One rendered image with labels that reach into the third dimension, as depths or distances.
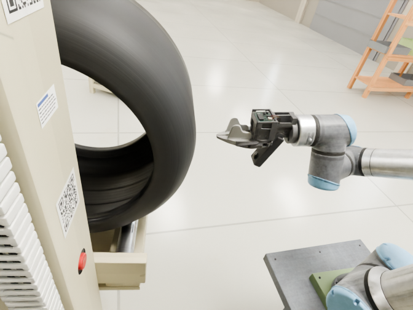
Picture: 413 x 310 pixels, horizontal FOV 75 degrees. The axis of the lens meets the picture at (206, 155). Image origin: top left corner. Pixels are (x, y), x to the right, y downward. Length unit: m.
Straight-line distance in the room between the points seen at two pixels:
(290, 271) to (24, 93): 1.09
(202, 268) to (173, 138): 1.35
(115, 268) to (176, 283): 1.04
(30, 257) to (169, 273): 1.41
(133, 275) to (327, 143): 0.61
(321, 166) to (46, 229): 0.67
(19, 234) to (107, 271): 0.41
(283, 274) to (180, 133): 0.81
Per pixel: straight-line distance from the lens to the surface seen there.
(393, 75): 6.08
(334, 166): 0.83
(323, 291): 1.18
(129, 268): 0.71
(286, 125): 0.75
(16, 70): 0.29
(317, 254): 1.31
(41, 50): 0.34
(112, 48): 0.47
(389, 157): 0.90
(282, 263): 1.21
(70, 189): 0.45
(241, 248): 1.93
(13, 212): 0.33
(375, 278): 0.89
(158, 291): 1.71
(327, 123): 0.79
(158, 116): 0.50
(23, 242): 0.36
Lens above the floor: 1.55
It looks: 37 degrees down
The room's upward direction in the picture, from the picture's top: 12 degrees clockwise
